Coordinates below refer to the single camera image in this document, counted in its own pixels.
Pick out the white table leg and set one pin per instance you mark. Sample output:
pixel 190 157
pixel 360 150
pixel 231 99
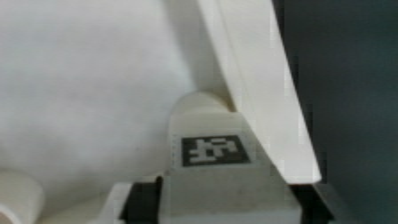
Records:
pixel 223 188

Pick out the white square tabletop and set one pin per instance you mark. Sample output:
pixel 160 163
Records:
pixel 103 58

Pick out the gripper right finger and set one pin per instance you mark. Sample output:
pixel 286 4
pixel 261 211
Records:
pixel 316 214

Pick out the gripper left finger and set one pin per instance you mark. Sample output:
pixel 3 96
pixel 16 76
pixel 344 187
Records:
pixel 142 203

